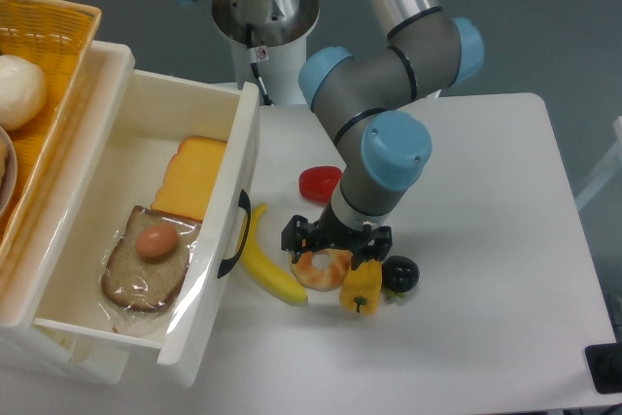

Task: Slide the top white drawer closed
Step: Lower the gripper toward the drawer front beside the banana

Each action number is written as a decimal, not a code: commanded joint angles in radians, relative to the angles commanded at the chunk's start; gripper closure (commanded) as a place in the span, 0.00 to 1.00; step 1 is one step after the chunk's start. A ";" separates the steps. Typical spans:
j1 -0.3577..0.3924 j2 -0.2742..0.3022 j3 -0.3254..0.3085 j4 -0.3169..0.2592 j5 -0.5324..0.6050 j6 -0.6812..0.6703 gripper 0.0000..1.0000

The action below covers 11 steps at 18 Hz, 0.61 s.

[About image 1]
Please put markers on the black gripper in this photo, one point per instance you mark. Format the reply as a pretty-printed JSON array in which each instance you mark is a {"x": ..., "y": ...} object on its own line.
[{"x": 366, "y": 243}]

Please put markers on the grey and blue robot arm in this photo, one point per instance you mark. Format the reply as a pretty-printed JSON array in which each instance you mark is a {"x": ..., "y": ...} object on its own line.
[{"x": 359, "y": 103}]

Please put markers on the white drawer cabinet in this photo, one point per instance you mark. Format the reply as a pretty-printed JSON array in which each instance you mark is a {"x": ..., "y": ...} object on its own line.
[{"x": 35, "y": 251}]

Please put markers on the yellow bell pepper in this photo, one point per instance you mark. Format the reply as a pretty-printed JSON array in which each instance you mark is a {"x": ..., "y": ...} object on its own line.
[{"x": 361, "y": 289}]

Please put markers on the yellow banana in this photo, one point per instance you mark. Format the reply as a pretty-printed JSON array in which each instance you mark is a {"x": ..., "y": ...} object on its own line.
[{"x": 264, "y": 271}]

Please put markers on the red bell pepper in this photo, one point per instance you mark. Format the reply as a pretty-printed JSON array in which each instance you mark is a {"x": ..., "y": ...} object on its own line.
[{"x": 318, "y": 183}]

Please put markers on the black round fruit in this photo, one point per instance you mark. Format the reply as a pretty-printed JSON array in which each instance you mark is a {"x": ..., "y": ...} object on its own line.
[{"x": 400, "y": 277}]

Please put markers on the yellow toast slice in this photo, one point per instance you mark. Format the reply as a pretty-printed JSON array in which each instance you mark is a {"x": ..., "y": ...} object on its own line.
[{"x": 190, "y": 177}]

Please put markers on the brown egg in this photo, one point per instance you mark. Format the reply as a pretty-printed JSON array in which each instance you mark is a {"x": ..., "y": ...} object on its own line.
[{"x": 156, "y": 241}]

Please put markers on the brown bread slice in wrap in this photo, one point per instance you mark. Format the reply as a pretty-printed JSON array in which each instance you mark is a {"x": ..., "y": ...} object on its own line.
[{"x": 149, "y": 286}]

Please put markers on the black device at table edge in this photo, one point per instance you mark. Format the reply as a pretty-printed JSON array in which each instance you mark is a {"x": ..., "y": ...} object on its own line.
[{"x": 604, "y": 361}]

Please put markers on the bowl in basket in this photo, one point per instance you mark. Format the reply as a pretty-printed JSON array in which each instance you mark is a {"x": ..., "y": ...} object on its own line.
[{"x": 8, "y": 172}]

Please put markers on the white bread roll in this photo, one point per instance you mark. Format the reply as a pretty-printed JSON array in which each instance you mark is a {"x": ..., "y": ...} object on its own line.
[{"x": 23, "y": 91}]

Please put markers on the yellow wicker basket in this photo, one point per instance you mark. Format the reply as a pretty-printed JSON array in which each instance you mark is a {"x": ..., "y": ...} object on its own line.
[{"x": 55, "y": 35}]

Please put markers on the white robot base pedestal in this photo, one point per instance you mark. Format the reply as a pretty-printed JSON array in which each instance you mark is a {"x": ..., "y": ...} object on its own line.
[{"x": 268, "y": 43}]

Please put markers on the white frame right edge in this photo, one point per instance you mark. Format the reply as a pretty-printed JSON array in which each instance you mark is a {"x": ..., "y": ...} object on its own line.
[{"x": 603, "y": 172}]

